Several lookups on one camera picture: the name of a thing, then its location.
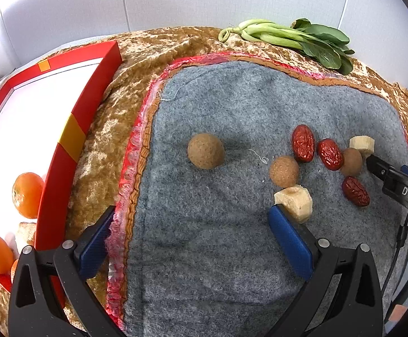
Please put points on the red shallow box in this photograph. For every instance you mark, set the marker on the red shallow box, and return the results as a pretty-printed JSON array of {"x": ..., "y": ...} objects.
[{"x": 84, "y": 112}]

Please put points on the red date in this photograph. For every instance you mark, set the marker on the red date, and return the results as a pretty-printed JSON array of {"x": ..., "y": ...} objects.
[
  {"x": 303, "y": 143},
  {"x": 355, "y": 191},
  {"x": 329, "y": 154}
]

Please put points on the grey felt mat red trim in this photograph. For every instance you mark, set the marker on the grey felt mat red trim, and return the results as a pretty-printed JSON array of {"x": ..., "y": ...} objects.
[{"x": 225, "y": 235}]

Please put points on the golden velvet cloth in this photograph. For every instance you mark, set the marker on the golden velvet cloth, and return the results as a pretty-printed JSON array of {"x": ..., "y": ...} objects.
[{"x": 119, "y": 70}]

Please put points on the green bok choy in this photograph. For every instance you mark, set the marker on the green bok choy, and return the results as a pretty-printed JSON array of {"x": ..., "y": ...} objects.
[{"x": 277, "y": 37}]

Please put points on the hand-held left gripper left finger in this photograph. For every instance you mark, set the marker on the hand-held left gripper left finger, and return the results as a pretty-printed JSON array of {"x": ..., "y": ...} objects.
[{"x": 100, "y": 238}]

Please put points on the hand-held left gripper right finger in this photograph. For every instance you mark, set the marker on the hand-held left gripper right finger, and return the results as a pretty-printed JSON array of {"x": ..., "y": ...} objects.
[{"x": 290, "y": 242}]

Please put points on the large brown longan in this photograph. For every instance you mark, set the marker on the large brown longan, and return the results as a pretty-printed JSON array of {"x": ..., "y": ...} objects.
[{"x": 205, "y": 150}]

